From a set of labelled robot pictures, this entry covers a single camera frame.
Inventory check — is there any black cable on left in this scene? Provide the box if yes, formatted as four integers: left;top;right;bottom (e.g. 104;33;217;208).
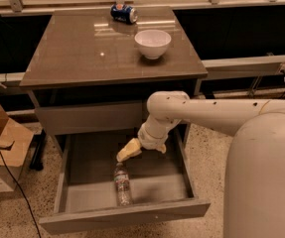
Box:
0;111;43;238

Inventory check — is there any open grey middle drawer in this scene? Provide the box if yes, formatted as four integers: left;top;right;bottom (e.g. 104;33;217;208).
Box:
40;129;210;234

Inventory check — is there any brown cardboard box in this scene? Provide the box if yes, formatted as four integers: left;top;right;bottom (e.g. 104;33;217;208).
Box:
0;105;34;192

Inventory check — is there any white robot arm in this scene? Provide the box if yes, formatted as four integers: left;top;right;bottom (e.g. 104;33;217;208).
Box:
117;91;285;238

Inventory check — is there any clear plastic water bottle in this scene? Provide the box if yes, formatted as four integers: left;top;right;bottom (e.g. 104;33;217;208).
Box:
113;163;133;206

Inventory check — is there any metal window rail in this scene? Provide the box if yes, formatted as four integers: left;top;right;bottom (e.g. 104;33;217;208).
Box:
203;55;285;80

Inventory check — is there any white ceramic bowl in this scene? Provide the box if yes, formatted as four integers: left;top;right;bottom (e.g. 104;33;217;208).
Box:
134;30;172;60

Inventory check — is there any grey cabinet with glossy top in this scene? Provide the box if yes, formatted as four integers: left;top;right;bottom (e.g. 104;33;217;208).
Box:
19;6;209;157

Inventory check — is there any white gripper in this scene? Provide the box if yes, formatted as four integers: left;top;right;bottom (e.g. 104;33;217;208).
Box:
116;117;169;163

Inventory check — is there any blue soda can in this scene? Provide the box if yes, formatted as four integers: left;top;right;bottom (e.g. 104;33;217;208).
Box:
110;3;138;24

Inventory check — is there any black stand leg left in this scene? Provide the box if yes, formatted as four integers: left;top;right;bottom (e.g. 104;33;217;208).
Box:
29;130;46;171

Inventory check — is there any closed grey top drawer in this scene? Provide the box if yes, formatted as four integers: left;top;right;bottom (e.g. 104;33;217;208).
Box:
35;100;148;135

